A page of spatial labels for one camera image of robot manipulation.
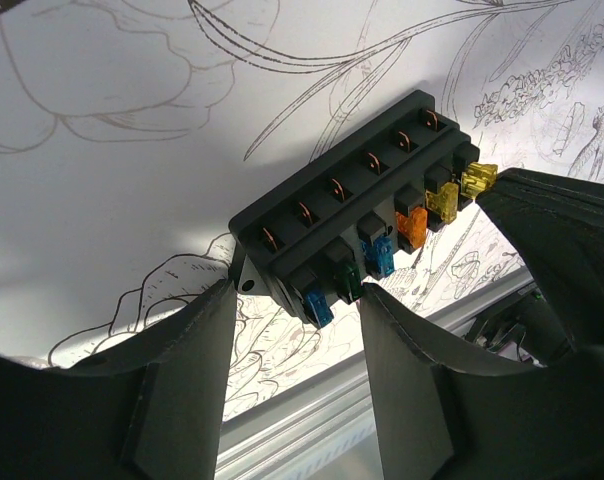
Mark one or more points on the orange blade fuse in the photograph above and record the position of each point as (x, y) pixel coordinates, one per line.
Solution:
(412, 228)

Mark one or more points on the blue blade fuse near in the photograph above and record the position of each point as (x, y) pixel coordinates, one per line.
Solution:
(378, 257)

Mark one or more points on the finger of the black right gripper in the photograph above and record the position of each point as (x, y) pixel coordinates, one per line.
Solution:
(556, 224)

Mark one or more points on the green blade fuse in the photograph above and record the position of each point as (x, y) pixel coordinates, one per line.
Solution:
(348, 284)

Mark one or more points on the blue blade fuse far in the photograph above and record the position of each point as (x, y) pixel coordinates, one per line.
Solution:
(317, 309)

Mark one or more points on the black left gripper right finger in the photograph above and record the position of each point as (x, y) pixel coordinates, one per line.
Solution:
(447, 409)

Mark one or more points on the black fuse box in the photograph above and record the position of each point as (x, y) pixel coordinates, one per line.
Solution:
(292, 239)

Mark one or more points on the blue blade fuse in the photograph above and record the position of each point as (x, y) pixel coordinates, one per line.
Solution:
(317, 309)
(378, 257)

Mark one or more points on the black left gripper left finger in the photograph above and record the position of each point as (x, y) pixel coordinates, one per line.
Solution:
(148, 408)

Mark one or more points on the yellow blade fuse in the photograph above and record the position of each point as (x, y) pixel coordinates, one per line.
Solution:
(444, 203)
(477, 178)

